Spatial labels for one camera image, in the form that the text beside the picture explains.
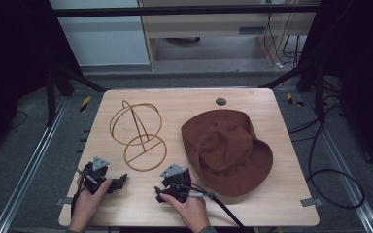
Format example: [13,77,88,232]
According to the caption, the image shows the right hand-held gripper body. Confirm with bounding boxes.
[159,163,192,204]

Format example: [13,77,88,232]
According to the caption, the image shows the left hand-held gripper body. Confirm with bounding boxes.
[82,156,114,195]

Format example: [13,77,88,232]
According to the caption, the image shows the gold wire hat stand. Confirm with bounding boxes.
[109,99,168,173]

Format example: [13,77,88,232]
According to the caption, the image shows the brown wide-brim hat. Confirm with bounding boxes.
[181,109,274,198]

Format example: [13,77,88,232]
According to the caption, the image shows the person's left hand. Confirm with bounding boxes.
[68,178,114,232]

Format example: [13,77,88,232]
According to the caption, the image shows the person's right hand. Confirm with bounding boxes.
[158,169,212,233]

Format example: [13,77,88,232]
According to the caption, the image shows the yellow black tape piece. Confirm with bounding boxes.
[79,94,92,114]
[286,92,306,108]

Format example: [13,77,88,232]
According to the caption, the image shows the black metal stand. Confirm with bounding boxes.
[257,59,326,125]
[44,59,110,128]

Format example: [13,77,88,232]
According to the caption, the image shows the white cabinet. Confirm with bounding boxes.
[49,0,152,67]

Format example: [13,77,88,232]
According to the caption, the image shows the dark curtain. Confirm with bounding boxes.
[0,0,83,163]
[297,0,373,183]

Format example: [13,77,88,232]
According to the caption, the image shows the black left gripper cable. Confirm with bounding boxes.
[70,167,90,218]

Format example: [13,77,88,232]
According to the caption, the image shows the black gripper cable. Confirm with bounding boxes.
[160,183,246,229]
[70,167,90,218]

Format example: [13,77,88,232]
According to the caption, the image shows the grey metal table bracket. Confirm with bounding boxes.
[54,196,74,207]
[299,197,323,208]

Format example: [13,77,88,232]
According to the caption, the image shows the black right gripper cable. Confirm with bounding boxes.
[160,183,246,229]

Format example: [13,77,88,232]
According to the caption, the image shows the aluminium floor rail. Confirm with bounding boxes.
[302,92,373,233]
[0,96,70,233]

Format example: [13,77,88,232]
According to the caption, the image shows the black looped floor cable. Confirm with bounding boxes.
[287,76,367,211]

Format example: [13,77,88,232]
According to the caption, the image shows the hanging black desk cables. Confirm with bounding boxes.
[262,12,303,68]

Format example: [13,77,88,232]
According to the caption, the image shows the black horizontal frame bar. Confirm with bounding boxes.
[49,3,322,18]

